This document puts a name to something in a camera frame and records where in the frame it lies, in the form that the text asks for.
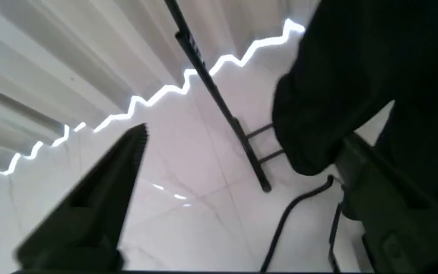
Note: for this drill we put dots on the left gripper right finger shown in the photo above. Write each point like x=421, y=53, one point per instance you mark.
x=405, y=228

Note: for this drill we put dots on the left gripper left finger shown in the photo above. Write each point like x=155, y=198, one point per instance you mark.
x=86, y=220

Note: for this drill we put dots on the black short-sleeved shirt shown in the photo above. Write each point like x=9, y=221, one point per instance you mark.
x=337, y=76

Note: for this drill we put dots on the black clothes rack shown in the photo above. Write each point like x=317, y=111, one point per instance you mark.
x=219, y=95

